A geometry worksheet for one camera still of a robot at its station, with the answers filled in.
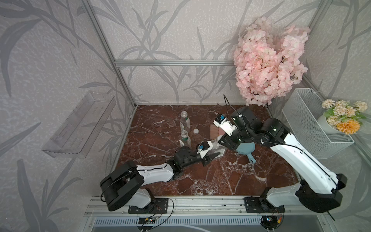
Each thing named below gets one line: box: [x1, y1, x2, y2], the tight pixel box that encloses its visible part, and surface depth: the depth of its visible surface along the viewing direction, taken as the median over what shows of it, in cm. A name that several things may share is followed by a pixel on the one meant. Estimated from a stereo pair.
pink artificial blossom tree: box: [233, 16, 311, 106], surface depth 66 cm
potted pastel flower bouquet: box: [317, 98, 369, 135], surface depth 56 cm
